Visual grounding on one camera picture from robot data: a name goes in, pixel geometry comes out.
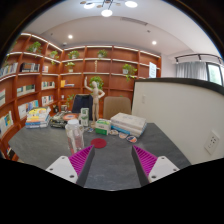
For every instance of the dark blue chair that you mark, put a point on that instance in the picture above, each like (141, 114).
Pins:
(81, 102)

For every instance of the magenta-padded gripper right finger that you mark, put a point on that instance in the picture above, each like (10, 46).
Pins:
(161, 167)

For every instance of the red-brown wooden shelf unit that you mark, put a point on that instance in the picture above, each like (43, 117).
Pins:
(30, 83)

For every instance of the stack of white books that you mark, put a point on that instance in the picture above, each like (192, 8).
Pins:
(128, 124)

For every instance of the tall green white carton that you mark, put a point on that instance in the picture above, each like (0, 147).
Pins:
(84, 116)

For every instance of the small green white box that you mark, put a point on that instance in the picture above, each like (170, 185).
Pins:
(102, 127)

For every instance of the ceiling air vent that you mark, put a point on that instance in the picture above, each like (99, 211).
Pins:
(134, 21)

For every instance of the clear plastic water bottle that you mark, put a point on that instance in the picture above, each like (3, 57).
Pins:
(74, 136)

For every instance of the wooden artist mannequin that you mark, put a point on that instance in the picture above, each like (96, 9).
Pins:
(95, 96)

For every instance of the grey sheer curtain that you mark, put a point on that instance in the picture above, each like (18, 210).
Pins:
(191, 70)

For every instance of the white light switch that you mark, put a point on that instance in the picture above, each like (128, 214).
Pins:
(143, 98)

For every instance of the white poster sheet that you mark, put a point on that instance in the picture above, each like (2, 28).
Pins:
(152, 69)

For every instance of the recessed ceiling spotlight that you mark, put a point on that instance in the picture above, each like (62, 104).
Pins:
(154, 42)
(70, 36)

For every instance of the white wall socket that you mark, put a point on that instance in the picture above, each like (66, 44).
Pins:
(212, 142)

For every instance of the branched ceiling lamp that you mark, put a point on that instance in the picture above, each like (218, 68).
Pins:
(106, 12)

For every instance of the stack of dark books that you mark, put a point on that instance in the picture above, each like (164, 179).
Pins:
(60, 120)

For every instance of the small round badge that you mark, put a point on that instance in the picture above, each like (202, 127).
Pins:
(123, 135)
(132, 139)
(114, 132)
(90, 129)

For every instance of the tan upholstered chair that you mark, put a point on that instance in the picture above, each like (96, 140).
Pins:
(116, 106)

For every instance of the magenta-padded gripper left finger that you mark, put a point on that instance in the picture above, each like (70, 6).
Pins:
(63, 168)

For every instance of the dark framed window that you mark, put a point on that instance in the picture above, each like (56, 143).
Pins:
(215, 74)

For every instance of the stack of colourful books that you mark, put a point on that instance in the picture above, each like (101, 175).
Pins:
(37, 118)

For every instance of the black curtain rail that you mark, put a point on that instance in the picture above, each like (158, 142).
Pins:
(198, 56)

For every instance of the flat round red coaster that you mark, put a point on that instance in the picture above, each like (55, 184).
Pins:
(99, 143)

